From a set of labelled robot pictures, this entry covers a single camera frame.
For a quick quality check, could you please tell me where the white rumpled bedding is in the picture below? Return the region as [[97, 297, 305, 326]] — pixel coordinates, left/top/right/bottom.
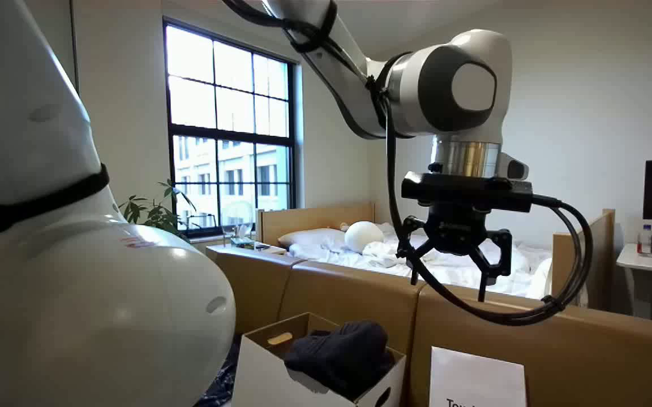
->
[[277, 218, 555, 300]]

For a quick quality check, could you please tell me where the white desk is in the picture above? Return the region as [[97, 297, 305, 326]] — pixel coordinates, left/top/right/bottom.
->
[[613, 241, 652, 321]]

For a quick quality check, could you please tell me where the small clear water bottle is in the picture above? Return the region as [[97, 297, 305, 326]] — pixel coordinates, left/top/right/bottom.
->
[[636, 222, 652, 258]]

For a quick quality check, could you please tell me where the clear glass on sill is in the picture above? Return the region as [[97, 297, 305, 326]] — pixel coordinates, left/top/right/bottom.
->
[[226, 217, 260, 251]]

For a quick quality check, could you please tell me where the blue patterned cloth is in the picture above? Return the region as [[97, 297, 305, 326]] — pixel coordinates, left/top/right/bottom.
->
[[193, 336, 243, 407]]

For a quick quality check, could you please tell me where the wooden bed frame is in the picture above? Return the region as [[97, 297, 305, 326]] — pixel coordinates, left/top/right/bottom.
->
[[255, 199, 621, 312]]

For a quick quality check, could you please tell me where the black framed window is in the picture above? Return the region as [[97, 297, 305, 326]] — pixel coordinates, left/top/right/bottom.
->
[[161, 15, 304, 239]]

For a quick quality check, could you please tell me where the green potted plant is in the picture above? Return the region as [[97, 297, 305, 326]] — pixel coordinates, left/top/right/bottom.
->
[[116, 179, 196, 237]]

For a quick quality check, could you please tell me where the black strap on arm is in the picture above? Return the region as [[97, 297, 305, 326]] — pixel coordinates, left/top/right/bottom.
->
[[0, 163, 110, 237]]

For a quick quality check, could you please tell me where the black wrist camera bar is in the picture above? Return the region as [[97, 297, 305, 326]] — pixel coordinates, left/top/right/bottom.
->
[[399, 171, 536, 215]]

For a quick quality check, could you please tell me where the black cloth garment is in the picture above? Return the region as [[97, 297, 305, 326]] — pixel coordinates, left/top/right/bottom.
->
[[282, 321, 399, 403]]

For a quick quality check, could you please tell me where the round white cushion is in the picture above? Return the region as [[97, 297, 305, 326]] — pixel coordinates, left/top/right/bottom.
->
[[342, 218, 387, 252]]

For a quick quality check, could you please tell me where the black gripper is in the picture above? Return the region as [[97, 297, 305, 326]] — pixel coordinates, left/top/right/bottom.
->
[[397, 201, 517, 304]]

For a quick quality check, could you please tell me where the white cardboard box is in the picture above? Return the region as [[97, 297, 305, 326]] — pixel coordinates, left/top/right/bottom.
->
[[231, 309, 410, 407]]

